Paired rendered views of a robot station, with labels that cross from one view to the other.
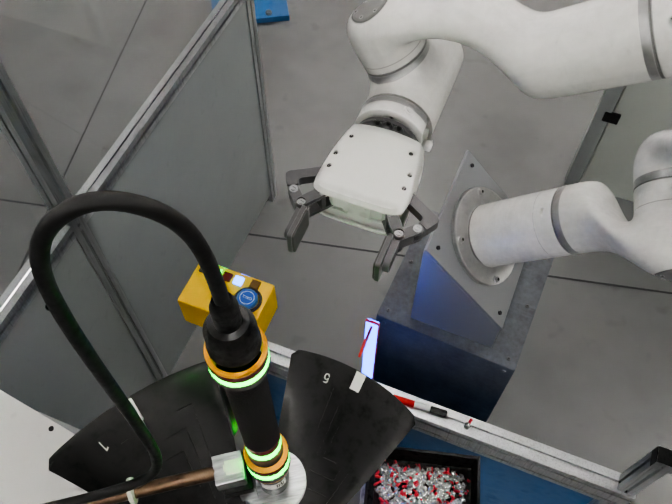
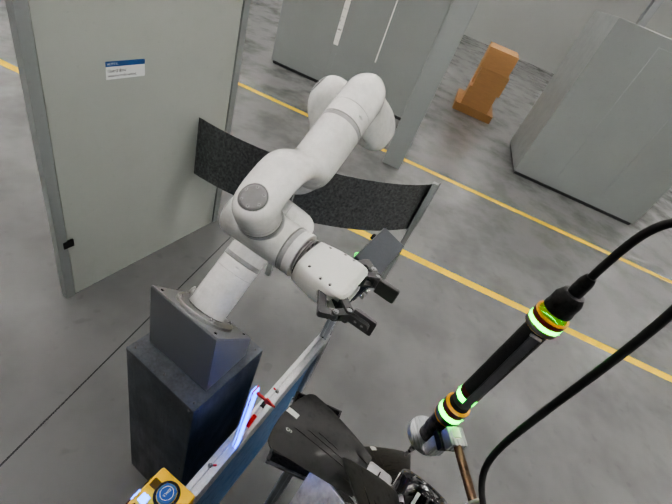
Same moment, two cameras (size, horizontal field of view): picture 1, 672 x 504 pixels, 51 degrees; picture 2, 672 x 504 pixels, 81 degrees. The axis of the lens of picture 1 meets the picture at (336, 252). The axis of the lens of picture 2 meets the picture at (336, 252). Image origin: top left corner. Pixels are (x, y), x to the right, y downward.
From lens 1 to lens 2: 71 cm
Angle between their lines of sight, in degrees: 61
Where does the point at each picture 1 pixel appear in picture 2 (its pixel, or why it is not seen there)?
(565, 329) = not seen: hidden behind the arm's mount
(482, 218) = (206, 302)
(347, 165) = (333, 276)
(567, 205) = (246, 254)
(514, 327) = not seen: hidden behind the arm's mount
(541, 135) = (16, 290)
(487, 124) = not seen: outside the picture
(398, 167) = (340, 256)
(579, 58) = (341, 153)
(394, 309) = (195, 398)
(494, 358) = (252, 356)
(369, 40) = (275, 212)
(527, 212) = (229, 275)
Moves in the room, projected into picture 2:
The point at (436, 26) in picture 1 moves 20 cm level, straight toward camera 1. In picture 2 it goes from (303, 177) to (417, 232)
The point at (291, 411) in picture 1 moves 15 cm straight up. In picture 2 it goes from (305, 460) to (325, 431)
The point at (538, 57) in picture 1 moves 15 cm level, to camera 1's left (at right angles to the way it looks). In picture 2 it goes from (329, 164) to (312, 207)
